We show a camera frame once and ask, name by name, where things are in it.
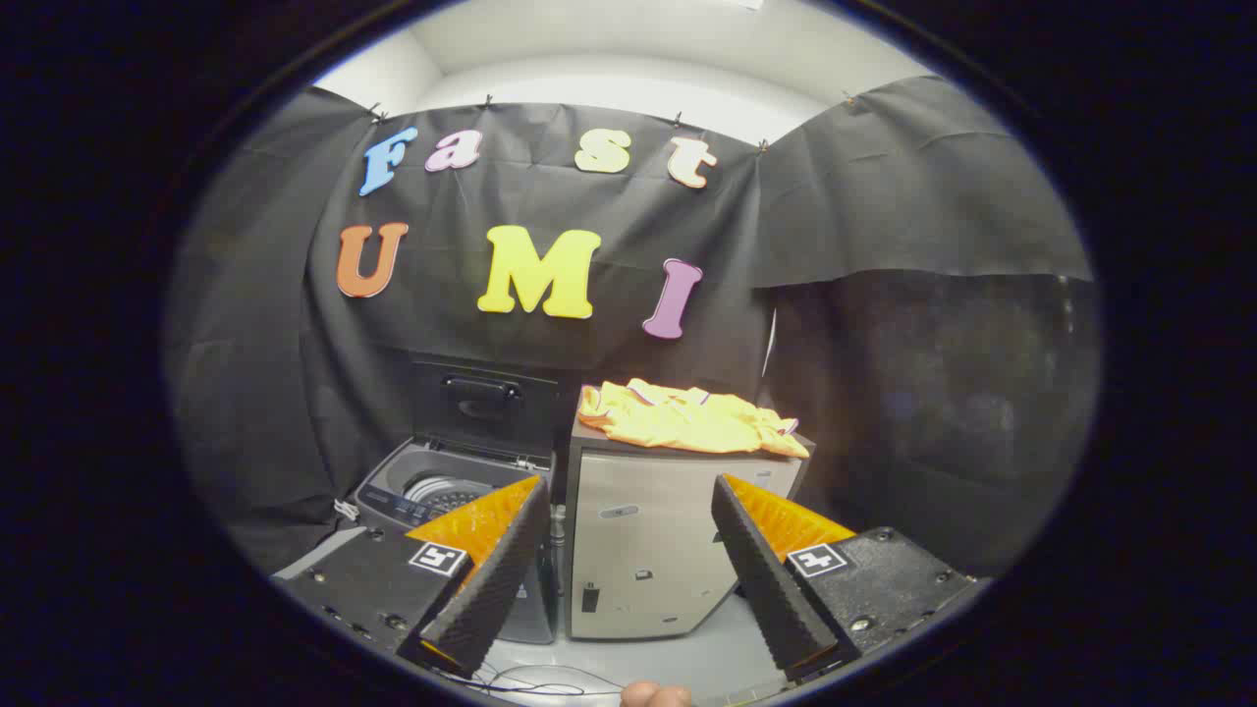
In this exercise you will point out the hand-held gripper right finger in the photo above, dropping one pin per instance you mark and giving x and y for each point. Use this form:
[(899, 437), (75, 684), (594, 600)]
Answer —
[(761, 579)]

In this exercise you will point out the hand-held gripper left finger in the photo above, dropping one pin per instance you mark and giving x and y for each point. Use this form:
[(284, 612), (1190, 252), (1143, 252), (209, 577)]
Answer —
[(496, 579)]

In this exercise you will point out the grey washing machine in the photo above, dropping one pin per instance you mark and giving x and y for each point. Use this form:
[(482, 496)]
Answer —
[(388, 486)]

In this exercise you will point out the orange polo shirt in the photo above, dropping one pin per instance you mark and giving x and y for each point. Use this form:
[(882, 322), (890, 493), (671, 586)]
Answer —
[(687, 422)]

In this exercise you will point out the grey metal cabinet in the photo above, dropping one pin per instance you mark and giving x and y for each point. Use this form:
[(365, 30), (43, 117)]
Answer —
[(638, 530)]

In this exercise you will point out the black backdrop cloth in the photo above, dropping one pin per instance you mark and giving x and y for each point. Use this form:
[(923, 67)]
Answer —
[(442, 255)]

